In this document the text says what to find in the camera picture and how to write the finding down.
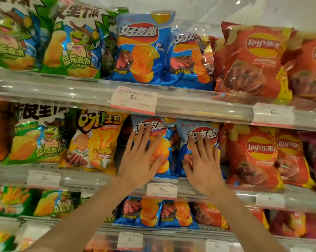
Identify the person's right hand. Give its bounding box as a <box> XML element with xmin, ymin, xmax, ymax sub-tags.
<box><xmin>183</xmin><ymin>132</ymin><xmax>228</xmax><ymax>199</ymax></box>

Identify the person's left hand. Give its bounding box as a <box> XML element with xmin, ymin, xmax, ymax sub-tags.
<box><xmin>117</xmin><ymin>125</ymin><xmax>165</xmax><ymax>190</ymax></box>

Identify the blue chip bag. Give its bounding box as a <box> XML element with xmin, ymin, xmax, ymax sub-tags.
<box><xmin>162</xmin><ymin>31</ymin><xmax>214</xmax><ymax>91</ymax></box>
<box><xmin>108</xmin><ymin>11</ymin><xmax>176</xmax><ymax>85</ymax></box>
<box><xmin>131</xmin><ymin>115</ymin><xmax>178</xmax><ymax>180</ymax></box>
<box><xmin>175</xmin><ymin>120</ymin><xmax>227</xmax><ymax>180</ymax></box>
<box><xmin>159</xmin><ymin>200</ymin><xmax>199</xmax><ymax>230</ymax></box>
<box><xmin>113</xmin><ymin>197</ymin><xmax>163</xmax><ymax>228</ymax></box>

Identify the person's right forearm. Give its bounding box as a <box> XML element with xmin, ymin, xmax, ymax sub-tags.
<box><xmin>208</xmin><ymin>186</ymin><xmax>290</xmax><ymax>252</ymax></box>

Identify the person's left forearm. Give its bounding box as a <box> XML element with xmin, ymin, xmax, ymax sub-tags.
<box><xmin>23</xmin><ymin>177</ymin><xmax>143</xmax><ymax>252</ymax></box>

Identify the red chip bag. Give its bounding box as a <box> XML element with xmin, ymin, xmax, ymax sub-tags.
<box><xmin>248</xmin><ymin>207</ymin><xmax>269</xmax><ymax>230</ymax></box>
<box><xmin>192</xmin><ymin>203</ymin><xmax>231</xmax><ymax>232</ymax></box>
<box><xmin>224</xmin><ymin>123</ymin><xmax>286</xmax><ymax>191</ymax></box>
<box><xmin>274</xmin><ymin>128</ymin><xmax>316</xmax><ymax>190</ymax></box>
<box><xmin>281</xmin><ymin>31</ymin><xmax>316</xmax><ymax>112</ymax></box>
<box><xmin>214</xmin><ymin>22</ymin><xmax>294</xmax><ymax>105</ymax></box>
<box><xmin>202</xmin><ymin>36</ymin><xmax>226</xmax><ymax>85</ymax></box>

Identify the yellow potato snack bag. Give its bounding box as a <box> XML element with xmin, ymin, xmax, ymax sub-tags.
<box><xmin>59</xmin><ymin>110</ymin><xmax>130</xmax><ymax>175</ymax></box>

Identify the green frog chip bag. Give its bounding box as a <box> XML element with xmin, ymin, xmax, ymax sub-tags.
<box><xmin>41</xmin><ymin>2</ymin><xmax>110</xmax><ymax>79</ymax></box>
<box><xmin>33</xmin><ymin>190</ymin><xmax>81</xmax><ymax>219</ymax></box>
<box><xmin>100</xmin><ymin>7</ymin><xmax>129</xmax><ymax>78</ymax></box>
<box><xmin>0</xmin><ymin>0</ymin><xmax>44</xmax><ymax>72</ymax></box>
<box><xmin>3</xmin><ymin>103</ymin><xmax>78</xmax><ymax>166</ymax></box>

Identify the green orange snack bag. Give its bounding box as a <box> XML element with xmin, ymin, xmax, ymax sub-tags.
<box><xmin>0</xmin><ymin>186</ymin><xmax>41</xmax><ymax>217</ymax></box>

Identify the clear plastic shelf rail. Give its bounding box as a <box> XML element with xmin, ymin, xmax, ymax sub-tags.
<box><xmin>0</xmin><ymin>215</ymin><xmax>316</xmax><ymax>252</ymax></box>
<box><xmin>0</xmin><ymin>68</ymin><xmax>316</xmax><ymax>133</ymax></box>
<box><xmin>0</xmin><ymin>162</ymin><xmax>316</xmax><ymax>214</ymax></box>

